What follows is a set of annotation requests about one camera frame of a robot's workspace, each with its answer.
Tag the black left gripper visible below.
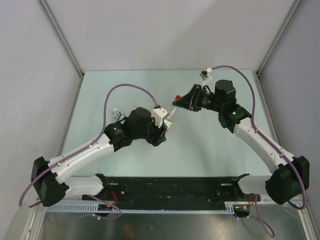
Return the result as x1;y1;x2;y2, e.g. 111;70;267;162
133;115;168;147

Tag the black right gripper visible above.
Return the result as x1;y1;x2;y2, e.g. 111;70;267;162
173;84;223;113

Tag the clear red-label water bottle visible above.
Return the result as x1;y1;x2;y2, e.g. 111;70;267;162
164;106;178;131

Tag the blue-label clear drink bottle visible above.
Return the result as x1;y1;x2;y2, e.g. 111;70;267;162
112;108;126;122

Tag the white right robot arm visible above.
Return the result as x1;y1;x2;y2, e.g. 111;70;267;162
172;80;310;208

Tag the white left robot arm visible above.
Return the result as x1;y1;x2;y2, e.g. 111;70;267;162
31;107;169;207

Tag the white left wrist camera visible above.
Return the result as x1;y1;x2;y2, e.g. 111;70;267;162
151;106;170;128

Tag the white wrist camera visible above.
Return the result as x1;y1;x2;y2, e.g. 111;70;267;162
199;67;213;88
151;106;170;128

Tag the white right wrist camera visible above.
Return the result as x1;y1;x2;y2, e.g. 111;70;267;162
199;67;213;88

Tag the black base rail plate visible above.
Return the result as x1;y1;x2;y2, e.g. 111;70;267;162
96;174;261;212

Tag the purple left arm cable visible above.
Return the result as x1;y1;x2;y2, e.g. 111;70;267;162
18;83;161;208

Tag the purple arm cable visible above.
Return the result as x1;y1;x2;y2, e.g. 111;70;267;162
18;83;161;208
211;65;310;210

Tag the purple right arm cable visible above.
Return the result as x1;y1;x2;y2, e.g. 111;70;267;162
211;65;310;210

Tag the grey slotted cable duct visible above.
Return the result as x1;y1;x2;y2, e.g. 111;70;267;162
46;201;235;215

